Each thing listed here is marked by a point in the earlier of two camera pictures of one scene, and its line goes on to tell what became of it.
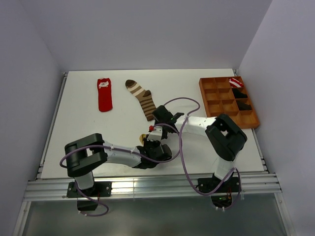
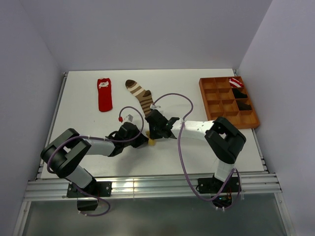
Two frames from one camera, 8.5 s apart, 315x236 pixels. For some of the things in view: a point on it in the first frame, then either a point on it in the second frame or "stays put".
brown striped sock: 145,97 stays put
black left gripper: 157,143 -> 141,140
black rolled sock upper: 238,94 stays put
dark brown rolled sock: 243,106 stays put
